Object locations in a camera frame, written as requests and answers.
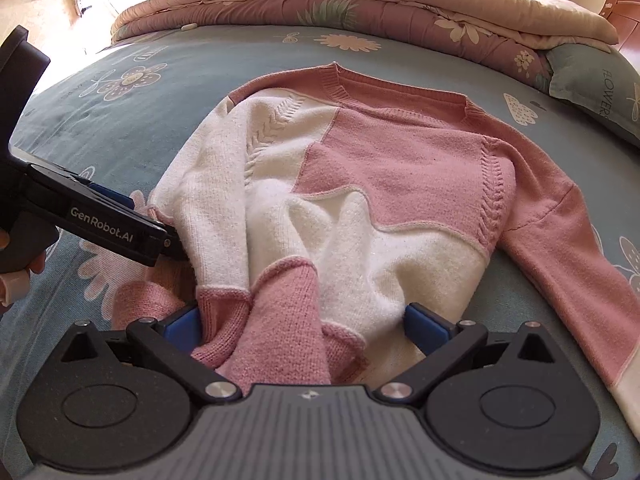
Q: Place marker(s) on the pink floral quilt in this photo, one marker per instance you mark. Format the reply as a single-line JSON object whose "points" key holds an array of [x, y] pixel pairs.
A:
{"points": [[350, 5]]}

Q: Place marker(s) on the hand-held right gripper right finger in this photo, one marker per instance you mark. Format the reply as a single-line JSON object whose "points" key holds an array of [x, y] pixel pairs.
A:
{"points": [[424, 331]]}

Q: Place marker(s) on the grey-green printed pillow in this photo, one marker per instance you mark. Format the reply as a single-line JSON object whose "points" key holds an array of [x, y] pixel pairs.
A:
{"points": [[595, 90]]}

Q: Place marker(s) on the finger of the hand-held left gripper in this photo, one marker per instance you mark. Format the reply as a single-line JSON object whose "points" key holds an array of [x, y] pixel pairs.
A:
{"points": [[112, 199], [170, 246]]}

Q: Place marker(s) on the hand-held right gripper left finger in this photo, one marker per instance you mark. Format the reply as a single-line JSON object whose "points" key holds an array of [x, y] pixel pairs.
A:
{"points": [[182, 331]]}

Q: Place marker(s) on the person's left hand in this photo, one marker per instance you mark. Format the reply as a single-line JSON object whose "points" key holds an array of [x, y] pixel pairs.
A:
{"points": [[12, 287]]}

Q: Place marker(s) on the white power strip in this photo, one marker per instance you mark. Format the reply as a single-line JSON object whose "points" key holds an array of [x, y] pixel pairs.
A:
{"points": [[78, 2]]}

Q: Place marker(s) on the pink and white knit sweater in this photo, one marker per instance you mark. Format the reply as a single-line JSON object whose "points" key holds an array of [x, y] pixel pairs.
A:
{"points": [[400, 170]]}

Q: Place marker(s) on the wooden headboard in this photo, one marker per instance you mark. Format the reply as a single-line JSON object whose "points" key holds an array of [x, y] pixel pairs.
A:
{"points": [[625, 15]]}

